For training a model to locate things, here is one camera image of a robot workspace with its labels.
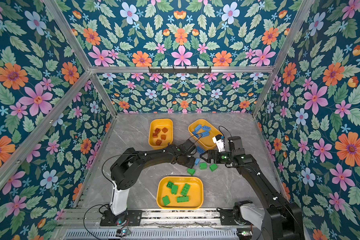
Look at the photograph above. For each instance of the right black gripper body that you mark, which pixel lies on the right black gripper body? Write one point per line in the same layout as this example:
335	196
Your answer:
223	157

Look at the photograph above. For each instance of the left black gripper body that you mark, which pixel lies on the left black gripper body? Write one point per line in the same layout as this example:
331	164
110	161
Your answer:
189	161

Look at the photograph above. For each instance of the green cube brick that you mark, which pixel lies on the green cube brick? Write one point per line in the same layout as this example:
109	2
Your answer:
203	166
213	167

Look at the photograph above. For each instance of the blue long brick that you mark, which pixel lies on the blue long brick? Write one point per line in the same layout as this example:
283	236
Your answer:
204	134
206	129
198	128

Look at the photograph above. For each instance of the green small brick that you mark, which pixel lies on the green small brick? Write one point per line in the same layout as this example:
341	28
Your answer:
166	200
170	185

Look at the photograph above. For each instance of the green long brick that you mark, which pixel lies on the green long brick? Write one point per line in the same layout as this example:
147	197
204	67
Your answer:
185	190
183	199

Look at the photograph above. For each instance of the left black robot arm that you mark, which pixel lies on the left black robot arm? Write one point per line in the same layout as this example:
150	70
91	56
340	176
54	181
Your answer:
127	168

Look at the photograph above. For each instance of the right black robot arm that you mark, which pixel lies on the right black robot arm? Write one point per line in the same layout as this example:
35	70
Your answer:
277	218

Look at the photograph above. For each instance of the yellow bin back right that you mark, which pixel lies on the yellow bin back right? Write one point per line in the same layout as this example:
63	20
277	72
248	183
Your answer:
207	142

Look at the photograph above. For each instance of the yellow bin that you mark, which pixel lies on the yellow bin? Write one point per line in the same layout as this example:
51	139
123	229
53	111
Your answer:
207	142
161	133
196	193

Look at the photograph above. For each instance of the yellow bin back left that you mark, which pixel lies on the yellow bin back left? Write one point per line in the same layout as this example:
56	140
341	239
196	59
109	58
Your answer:
161	133

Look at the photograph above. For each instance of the yellow bin front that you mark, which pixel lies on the yellow bin front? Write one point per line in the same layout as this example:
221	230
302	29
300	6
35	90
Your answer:
196	193

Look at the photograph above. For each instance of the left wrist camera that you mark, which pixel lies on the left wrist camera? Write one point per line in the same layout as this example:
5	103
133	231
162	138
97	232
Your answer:
188	147

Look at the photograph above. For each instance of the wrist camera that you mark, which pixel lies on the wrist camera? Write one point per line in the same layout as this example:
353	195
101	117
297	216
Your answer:
188	147
219	140

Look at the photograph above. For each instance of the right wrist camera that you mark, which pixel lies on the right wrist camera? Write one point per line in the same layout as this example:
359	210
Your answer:
219	140

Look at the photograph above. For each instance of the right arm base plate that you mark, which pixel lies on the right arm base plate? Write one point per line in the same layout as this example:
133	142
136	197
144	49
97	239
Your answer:
228	218

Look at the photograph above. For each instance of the black hook rail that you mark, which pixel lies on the black hook rail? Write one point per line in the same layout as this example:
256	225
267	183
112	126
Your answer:
179	70

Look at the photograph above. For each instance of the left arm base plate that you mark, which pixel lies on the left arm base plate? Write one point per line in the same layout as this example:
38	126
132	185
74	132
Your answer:
128	217

